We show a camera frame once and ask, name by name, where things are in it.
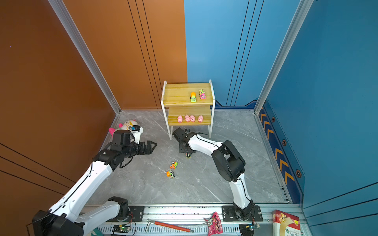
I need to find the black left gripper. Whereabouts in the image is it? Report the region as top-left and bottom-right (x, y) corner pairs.
(122, 140), (157, 159)

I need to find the green orange toy truck top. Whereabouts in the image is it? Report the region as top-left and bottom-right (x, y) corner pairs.
(190, 92), (197, 102)

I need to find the pink toy truck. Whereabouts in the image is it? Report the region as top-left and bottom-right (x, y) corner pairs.
(199, 89), (206, 99)

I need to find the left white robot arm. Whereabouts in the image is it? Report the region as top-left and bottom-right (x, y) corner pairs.
(31, 130), (157, 236)

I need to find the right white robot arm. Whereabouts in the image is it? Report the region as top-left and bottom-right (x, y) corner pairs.
(173, 128), (263, 222)

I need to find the orange toy truck middle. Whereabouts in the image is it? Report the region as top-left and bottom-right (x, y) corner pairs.
(170, 161), (178, 170)

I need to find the plush doll pink white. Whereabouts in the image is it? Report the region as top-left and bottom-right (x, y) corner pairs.
(108, 120), (138, 136)

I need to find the orange green toy truck bottom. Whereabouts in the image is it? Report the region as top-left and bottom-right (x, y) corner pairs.
(166, 170), (175, 178)

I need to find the green circuit board left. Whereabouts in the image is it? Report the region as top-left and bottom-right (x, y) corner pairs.
(112, 224), (132, 234)

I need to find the pink snack packet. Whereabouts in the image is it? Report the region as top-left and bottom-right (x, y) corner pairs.
(204, 212), (223, 236)

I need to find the teal cloth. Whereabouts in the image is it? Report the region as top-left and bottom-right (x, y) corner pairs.
(90, 228), (104, 236)

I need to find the circuit board right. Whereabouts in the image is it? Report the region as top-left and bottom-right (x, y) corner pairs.
(239, 223), (261, 236)

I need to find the red white box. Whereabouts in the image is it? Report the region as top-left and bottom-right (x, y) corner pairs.
(272, 210), (302, 236)

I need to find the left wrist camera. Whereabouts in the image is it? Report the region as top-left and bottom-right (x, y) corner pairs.
(131, 125), (143, 144)

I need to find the white shelf frame with wood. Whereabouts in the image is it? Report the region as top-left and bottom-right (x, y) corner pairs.
(160, 81), (216, 139)

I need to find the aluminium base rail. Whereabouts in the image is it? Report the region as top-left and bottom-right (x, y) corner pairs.
(85, 203), (314, 236)

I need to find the red handled tool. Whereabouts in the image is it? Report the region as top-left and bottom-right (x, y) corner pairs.
(144, 221), (194, 233)

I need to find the aluminium corner post left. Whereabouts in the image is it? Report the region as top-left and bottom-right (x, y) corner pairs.
(48, 0), (122, 115)

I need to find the aluminium corner post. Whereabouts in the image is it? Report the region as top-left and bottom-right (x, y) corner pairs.
(254, 0), (314, 115)
(48, 0), (122, 115)

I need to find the aluminium corner post right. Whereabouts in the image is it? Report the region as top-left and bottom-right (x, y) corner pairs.
(254, 0), (314, 115)

